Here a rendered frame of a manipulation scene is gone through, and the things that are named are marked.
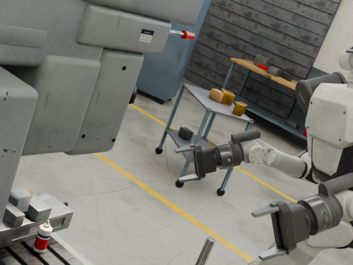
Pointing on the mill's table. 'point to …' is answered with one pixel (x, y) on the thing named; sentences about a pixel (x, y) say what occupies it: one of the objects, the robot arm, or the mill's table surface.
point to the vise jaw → (38, 208)
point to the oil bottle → (42, 237)
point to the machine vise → (60, 217)
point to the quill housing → (108, 101)
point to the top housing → (158, 8)
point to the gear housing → (123, 30)
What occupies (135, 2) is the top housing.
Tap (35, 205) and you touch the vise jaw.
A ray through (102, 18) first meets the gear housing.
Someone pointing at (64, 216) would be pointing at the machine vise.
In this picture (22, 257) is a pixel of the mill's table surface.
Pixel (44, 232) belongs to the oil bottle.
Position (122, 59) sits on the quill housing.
